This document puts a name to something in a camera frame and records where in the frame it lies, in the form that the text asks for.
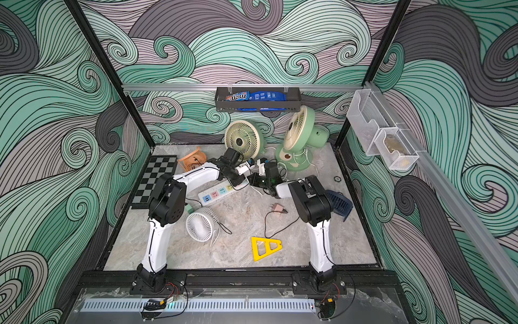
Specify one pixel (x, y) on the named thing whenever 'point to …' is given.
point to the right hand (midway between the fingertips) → (249, 177)
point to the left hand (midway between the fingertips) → (242, 173)
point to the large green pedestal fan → (302, 134)
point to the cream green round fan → (246, 138)
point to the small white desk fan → (202, 224)
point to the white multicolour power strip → (212, 195)
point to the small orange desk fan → (193, 160)
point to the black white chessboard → (158, 165)
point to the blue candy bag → (257, 96)
